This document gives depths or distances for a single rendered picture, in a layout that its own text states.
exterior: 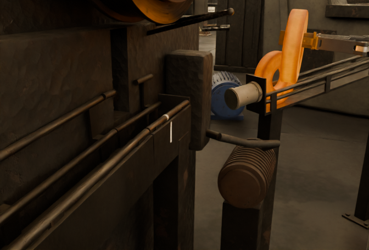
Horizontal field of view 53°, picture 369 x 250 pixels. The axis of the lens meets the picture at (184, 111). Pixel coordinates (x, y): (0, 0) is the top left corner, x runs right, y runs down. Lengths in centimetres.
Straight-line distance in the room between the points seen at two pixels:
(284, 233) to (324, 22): 203
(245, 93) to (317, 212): 96
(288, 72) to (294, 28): 9
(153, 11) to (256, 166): 51
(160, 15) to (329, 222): 136
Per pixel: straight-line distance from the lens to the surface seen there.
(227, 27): 70
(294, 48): 76
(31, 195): 50
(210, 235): 158
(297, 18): 78
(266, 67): 104
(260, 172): 94
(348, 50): 78
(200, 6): 955
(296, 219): 176
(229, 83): 274
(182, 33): 99
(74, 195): 47
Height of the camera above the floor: 92
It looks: 17 degrees down
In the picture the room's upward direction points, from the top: 1 degrees clockwise
